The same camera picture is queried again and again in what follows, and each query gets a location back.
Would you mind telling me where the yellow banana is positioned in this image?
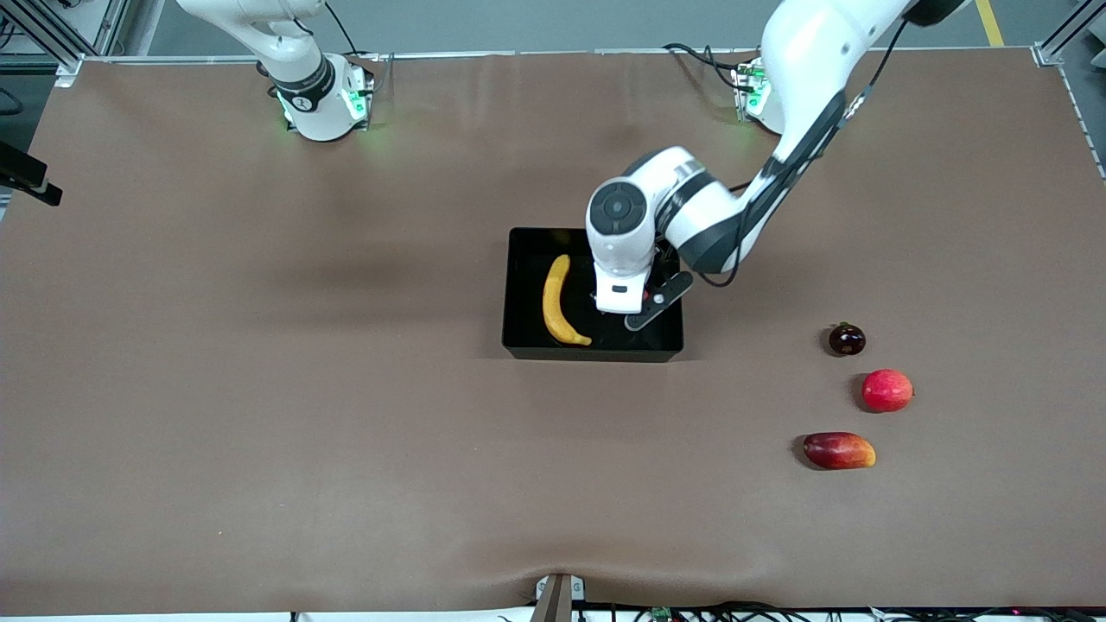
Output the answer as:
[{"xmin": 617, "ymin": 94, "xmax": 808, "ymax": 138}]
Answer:
[{"xmin": 542, "ymin": 253, "xmax": 594, "ymax": 347}]

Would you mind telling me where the black plastic box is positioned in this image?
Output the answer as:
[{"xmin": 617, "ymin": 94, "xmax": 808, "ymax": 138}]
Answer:
[{"xmin": 501, "ymin": 227, "xmax": 685, "ymax": 363}]

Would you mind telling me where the dark purple mangosteen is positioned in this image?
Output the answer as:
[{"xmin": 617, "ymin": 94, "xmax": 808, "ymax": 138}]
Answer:
[{"xmin": 828, "ymin": 321, "xmax": 867, "ymax": 357}]

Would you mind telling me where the red yellow mango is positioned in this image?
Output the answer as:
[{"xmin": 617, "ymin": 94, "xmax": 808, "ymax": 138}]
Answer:
[{"xmin": 802, "ymin": 431, "xmax": 877, "ymax": 471}]

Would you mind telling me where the brown table cover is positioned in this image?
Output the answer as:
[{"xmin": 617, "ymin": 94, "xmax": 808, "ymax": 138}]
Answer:
[{"xmin": 0, "ymin": 48, "xmax": 1106, "ymax": 616}]

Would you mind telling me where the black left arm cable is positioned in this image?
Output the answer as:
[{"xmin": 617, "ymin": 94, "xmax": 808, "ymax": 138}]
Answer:
[{"xmin": 691, "ymin": 17, "xmax": 910, "ymax": 290}]

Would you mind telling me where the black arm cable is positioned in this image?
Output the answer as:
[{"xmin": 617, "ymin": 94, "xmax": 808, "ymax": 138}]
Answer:
[
  {"xmin": 324, "ymin": 0, "xmax": 383, "ymax": 96},
  {"xmin": 691, "ymin": 17, "xmax": 910, "ymax": 290}
]

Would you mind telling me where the black base cable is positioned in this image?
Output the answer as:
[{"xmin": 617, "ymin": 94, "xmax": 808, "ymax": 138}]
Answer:
[{"xmin": 662, "ymin": 41, "xmax": 754, "ymax": 92}]

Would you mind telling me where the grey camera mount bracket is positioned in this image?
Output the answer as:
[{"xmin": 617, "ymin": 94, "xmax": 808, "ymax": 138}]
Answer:
[{"xmin": 530, "ymin": 573, "xmax": 587, "ymax": 622}]

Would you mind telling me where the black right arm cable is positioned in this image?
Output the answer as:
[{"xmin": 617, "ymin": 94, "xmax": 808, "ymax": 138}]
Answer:
[{"xmin": 324, "ymin": 0, "xmax": 383, "ymax": 96}]

